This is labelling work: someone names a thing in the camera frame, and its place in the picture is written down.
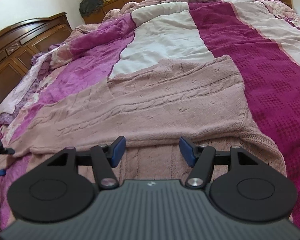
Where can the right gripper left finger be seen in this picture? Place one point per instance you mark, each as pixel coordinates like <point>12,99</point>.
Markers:
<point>104,159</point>

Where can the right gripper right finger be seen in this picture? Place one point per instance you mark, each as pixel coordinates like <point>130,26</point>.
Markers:
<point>200,159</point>

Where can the pink knit cardigan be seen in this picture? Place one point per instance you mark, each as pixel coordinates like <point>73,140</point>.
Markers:
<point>152,108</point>

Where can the dark clothes pile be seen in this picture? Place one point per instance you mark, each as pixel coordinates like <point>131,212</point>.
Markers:
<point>87,7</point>

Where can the dark wooden headboard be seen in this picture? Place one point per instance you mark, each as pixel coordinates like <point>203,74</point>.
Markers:
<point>21,41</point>

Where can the magenta patchwork bed quilt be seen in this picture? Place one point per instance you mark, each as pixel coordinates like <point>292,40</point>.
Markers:
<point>262,37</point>

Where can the wooden side ledge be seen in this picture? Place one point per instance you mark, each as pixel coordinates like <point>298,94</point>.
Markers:
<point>98,15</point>

